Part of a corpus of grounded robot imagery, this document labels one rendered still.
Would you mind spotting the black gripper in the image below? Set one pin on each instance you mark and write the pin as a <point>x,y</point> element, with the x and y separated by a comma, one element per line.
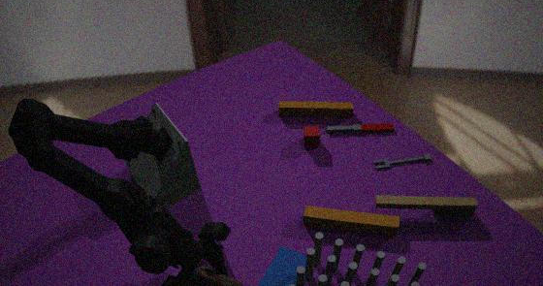
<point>188,254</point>

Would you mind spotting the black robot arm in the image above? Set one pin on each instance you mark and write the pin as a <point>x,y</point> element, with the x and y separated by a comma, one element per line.
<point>124,202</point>

